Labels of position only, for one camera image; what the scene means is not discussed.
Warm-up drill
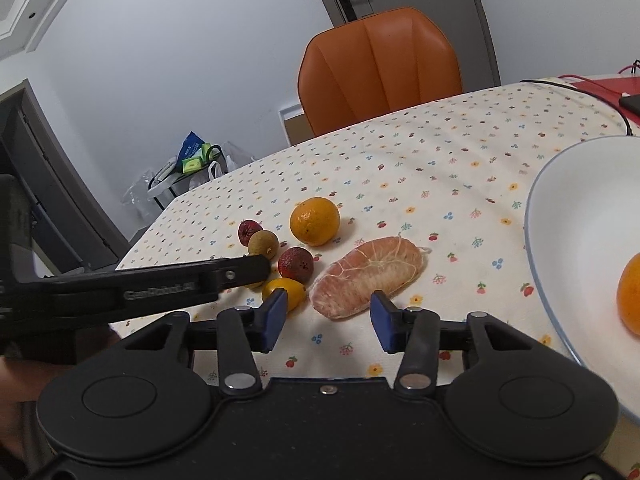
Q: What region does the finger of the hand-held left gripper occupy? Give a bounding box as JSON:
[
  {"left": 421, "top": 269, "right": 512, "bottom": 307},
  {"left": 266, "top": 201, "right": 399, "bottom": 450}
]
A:
[{"left": 112, "top": 254, "right": 272, "bottom": 322}]

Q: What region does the white plastic bag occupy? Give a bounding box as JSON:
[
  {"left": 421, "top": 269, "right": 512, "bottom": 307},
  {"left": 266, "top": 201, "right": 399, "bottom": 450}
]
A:
[{"left": 207, "top": 141, "right": 256, "bottom": 181}]

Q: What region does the black cable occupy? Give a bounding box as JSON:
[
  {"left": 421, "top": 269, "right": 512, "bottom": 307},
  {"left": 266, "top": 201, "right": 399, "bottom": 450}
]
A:
[{"left": 520, "top": 79, "right": 633, "bottom": 137}]

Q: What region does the small dark red fruit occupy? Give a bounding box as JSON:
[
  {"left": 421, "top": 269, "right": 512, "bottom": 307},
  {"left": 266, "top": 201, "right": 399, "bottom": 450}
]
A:
[{"left": 238, "top": 219, "right": 263, "bottom": 247}]

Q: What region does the peeled pink pomelo segment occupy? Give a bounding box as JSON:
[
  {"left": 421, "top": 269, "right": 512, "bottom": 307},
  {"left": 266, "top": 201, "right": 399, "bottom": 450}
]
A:
[{"left": 309, "top": 236, "right": 432, "bottom": 321}]

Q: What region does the orange leather chair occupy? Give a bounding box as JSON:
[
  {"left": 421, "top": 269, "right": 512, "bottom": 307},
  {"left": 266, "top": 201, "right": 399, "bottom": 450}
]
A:
[{"left": 297, "top": 6, "right": 464, "bottom": 137}]

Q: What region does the large orange with dark specks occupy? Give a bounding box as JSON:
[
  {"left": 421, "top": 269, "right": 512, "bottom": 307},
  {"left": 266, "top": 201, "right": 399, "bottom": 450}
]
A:
[{"left": 289, "top": 197, "right": 341, "bottom": 247}]

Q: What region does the brown longan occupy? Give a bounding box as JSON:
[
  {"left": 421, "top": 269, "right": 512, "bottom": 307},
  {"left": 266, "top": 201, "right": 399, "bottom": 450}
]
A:
[{"left": 248, "top": 230, "right": 280, "bottom": 261}]

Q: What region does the small yellow citrus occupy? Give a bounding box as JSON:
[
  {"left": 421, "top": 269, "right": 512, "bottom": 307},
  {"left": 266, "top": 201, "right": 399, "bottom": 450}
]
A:
[{"left": 261, "top": 277, "right": 307, "bottom": 313}]

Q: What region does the green yellow package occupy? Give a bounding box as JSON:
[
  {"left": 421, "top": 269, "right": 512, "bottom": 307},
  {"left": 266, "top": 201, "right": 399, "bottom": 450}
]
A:
[{"left": 181, "top": 144, "right": 213, "bottom": 175}]

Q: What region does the dark red round fruit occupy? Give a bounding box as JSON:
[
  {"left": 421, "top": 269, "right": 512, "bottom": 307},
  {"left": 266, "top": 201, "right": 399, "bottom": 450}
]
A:
[{"left": 277, "top": 247, "right": 315, "bottom": 280}]

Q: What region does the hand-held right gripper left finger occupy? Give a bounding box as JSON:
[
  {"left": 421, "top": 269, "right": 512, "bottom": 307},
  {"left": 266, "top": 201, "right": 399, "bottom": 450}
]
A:
[{"left": 120, "top": 289, "right": 290, "bottom": 395}]

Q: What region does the blue bag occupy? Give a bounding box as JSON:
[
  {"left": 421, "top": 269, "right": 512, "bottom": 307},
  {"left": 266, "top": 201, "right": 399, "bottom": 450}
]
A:
[{"left": 180, "top": 131, "right": 206, "bottom": 161}]

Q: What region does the red cable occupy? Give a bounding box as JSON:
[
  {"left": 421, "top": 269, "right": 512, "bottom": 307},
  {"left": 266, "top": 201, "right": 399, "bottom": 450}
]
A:
[{"left": 557, "top": 59, "right": 640, "bottom": 97}]

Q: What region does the black door handle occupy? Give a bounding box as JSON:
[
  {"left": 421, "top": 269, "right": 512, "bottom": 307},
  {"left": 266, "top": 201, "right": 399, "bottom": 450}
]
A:
[{"left": 334, "top": 0, "right": 366, "bottom": 26}]

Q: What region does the grey doorway frame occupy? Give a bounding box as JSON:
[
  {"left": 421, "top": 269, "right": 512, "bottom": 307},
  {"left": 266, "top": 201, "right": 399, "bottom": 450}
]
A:
[{"left": 0, "top": 79, "right": 132, "bottom": 281}]

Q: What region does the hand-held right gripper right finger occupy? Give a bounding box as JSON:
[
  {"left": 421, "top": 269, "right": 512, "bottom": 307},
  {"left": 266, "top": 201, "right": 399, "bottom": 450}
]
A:
[{"left": 370, "top": 290, "right": 543, "bottom": 394}]

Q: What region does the red orange printed mat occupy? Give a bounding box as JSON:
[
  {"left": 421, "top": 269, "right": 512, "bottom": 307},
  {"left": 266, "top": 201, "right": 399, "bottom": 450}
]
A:
[{"left": 557, "top": 74, "right": 640, "bottom": 123}]

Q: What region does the white plate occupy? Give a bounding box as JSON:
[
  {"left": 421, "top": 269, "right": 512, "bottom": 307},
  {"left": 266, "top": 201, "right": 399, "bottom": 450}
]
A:
[{"left": 524, "top": 135, "right": 640, "bottom": 423}]

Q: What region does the clear plastic bag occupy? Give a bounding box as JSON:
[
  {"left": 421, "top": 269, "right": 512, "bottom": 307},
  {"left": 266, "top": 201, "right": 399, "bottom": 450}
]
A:
[{"left": 121, "top": 170, "right": 156, "bottom": 208}]

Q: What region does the black wire cart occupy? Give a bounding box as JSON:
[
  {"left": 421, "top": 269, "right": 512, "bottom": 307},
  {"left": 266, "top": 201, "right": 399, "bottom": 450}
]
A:
[{"left": 149, "top": 145, "right": 222, "bottom": 211}]

